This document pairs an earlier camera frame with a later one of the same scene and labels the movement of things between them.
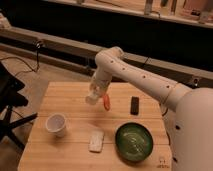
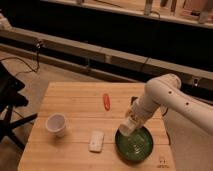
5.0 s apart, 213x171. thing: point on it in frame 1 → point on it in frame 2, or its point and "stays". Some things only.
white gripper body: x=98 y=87 → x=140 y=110
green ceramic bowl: x=134 y=142 stays
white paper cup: x=56 y=123 stays
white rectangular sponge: x=96 y=142 stays
